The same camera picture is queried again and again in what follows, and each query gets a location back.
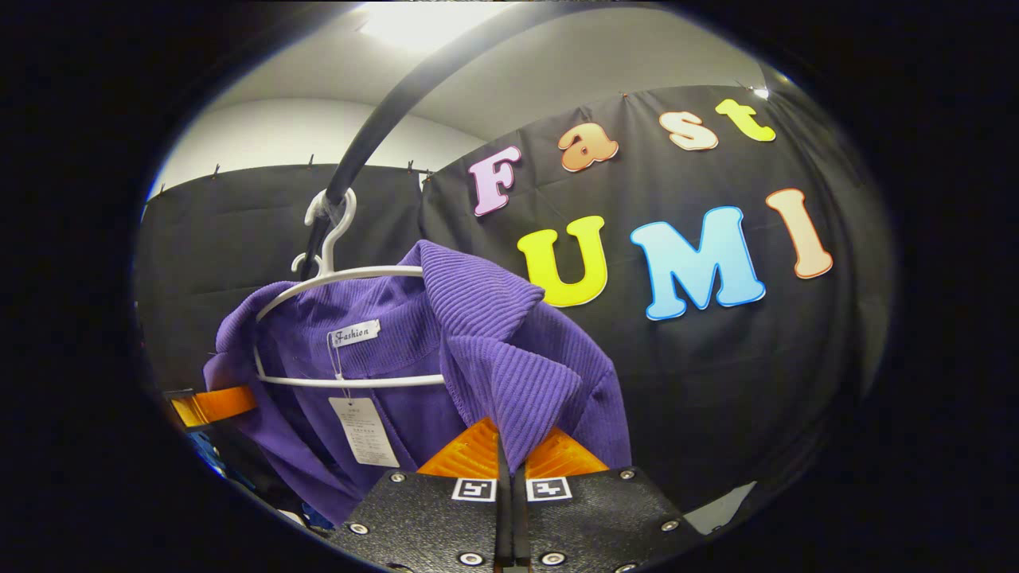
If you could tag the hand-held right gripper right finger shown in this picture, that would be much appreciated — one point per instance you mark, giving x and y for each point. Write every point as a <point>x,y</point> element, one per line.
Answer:
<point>597,517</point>

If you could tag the purple ribbed jacket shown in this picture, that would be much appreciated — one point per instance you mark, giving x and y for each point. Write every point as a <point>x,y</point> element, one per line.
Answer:
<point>509,358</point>

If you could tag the blue object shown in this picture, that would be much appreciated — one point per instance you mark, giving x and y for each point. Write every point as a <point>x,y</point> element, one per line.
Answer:
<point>211,458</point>

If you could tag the black backdrop cloth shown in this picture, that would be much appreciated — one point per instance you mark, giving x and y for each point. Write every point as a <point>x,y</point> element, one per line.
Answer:
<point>716,382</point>

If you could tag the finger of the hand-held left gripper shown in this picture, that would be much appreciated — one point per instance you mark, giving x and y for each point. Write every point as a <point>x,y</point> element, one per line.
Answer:
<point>219,404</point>

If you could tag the black metal clothes rack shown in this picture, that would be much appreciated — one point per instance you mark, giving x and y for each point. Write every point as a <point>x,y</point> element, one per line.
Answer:
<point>398,95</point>

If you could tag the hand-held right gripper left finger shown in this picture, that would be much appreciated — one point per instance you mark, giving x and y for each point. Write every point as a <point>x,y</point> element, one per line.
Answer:
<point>430,517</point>

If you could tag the white paper stack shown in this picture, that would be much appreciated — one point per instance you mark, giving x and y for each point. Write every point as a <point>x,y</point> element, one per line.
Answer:
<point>720,508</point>

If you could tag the large ceiling light panel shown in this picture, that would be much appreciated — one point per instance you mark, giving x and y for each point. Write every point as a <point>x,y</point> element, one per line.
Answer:
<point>430,24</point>

